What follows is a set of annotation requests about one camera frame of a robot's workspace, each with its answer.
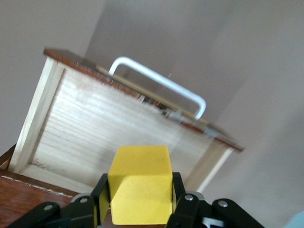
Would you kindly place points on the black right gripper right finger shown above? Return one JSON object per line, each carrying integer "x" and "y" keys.
{"x": 190, "y": 211}

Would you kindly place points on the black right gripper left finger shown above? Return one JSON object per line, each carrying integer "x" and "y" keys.
{"x": 78, "y": 209}

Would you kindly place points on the yellow block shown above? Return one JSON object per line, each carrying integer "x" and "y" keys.
{"x": 142, "y": 190}

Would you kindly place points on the light wood drawer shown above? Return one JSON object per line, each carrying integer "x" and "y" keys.
{"x": 95, "y": 123}

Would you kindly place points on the dark brown wooden cabinet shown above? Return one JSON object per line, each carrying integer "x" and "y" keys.
{"x": 23, "y": 197}

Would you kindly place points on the table cover sheet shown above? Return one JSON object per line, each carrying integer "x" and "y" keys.
{"x": 237, "y": 47}

